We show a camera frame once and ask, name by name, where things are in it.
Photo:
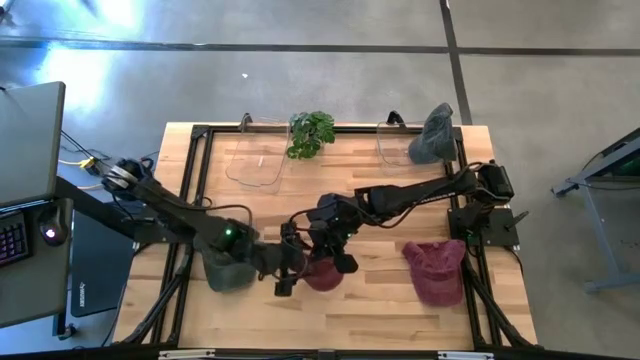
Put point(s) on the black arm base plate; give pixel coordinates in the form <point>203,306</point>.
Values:
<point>492,232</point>

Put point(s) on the grey metal stand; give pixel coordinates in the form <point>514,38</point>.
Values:
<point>595,200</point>

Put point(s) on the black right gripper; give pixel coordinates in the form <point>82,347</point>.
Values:
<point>332,222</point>

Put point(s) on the grey side desk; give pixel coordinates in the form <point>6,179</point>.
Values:
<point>35,285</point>

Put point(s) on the white table edge bracket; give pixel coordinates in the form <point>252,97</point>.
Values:
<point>186,354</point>
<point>465,355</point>

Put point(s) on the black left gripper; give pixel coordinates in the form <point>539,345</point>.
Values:
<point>280,260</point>

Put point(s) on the clear plastic bin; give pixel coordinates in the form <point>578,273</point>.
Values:
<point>255,170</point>
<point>392,150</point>

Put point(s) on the black closed laptop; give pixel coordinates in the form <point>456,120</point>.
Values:
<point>100,270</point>

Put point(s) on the dark green baseball cap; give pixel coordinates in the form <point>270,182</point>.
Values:
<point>225,275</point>

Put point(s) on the potted green plant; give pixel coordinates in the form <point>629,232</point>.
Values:
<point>310,135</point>

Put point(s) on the black computer mouse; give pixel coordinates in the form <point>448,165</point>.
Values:
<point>52,227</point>

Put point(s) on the black backlit keyboard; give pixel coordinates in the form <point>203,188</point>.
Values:
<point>12,240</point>

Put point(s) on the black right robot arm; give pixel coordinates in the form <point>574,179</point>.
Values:
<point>410,195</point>

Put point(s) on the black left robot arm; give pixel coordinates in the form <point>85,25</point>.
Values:
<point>170,210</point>

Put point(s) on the black aluminium table frame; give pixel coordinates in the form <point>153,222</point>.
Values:
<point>350,129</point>

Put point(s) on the maroon baseball cap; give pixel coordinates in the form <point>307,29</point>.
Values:
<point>324,277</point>
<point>435,275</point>

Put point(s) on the grey desk monitor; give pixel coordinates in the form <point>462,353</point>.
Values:
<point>30,145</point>

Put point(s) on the slate grey baseball cap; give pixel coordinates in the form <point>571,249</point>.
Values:
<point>432,140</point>

